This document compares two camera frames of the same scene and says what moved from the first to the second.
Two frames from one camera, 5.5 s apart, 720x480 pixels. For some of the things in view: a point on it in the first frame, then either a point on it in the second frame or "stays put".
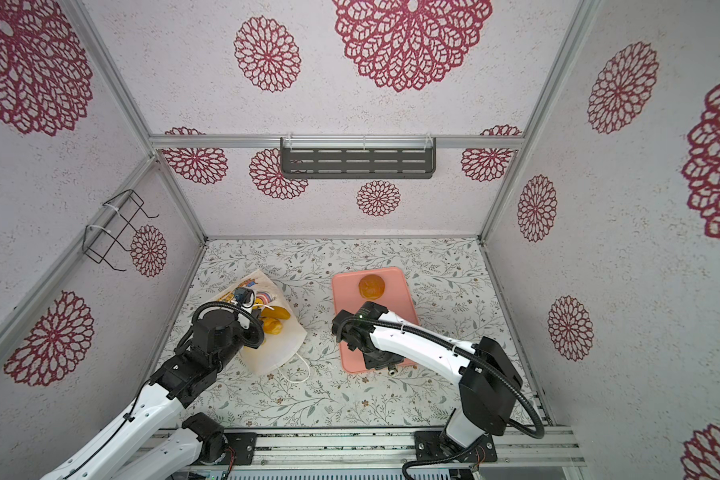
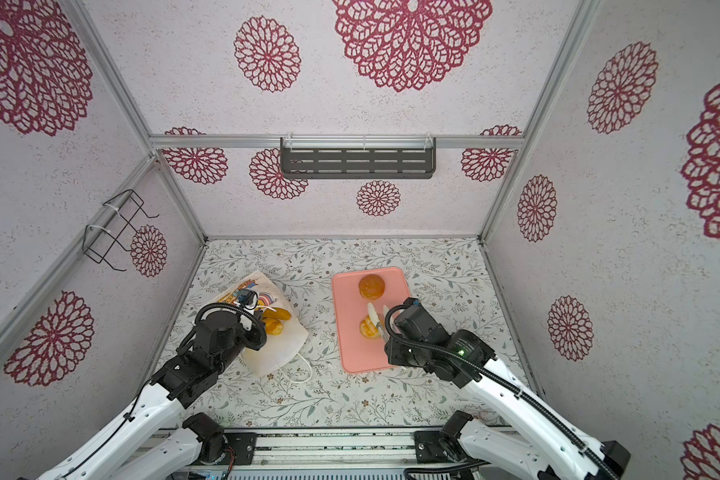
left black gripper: (253, 329) stays put
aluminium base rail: (383, 448) stays put
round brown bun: (371, 286) stays put
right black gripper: (372, 366) -> (394, 356)
